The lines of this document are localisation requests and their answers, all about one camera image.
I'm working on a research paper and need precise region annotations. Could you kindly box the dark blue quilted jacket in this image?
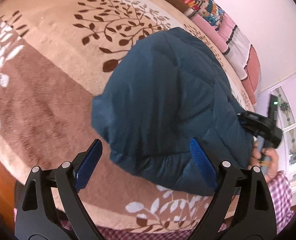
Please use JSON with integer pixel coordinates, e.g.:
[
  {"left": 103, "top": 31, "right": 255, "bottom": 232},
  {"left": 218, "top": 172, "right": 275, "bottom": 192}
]
[{"left": 91, "top": 27, "right": 253, "bottom": 196}]

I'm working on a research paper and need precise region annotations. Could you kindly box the person's right hand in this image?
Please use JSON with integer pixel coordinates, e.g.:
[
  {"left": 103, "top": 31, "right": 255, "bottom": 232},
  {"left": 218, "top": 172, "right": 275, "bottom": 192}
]
[{"left": 248, "top": 141, "right": 279, "bottom": 183}]

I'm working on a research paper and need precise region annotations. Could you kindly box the white wardrobe with ornament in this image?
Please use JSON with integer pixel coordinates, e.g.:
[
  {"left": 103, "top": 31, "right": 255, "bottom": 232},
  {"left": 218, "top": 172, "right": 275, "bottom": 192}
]
[{"left": 255, "top": 74, "right": 296, "bottom": 192}]

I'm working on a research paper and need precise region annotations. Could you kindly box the pink striped folded quilt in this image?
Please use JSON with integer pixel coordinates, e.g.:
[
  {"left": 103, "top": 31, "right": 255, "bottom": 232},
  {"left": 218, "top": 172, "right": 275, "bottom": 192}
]
[{"left": 191, "top": 14, "right": 261, "bottom": 105}]

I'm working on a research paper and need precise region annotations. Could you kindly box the colourful patterned cushion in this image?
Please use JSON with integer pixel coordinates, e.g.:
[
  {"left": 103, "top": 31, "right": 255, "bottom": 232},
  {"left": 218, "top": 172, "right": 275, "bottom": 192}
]
[{"left": 183, "top": 0, "right": 225, "bottom": 31}]

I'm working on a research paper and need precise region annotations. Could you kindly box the floral beige brown bed blanket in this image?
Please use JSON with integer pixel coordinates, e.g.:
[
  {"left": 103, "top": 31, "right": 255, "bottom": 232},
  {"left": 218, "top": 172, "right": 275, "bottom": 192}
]
[{"left": 0, "top": 0, "right": 254, "bottom": 233}]

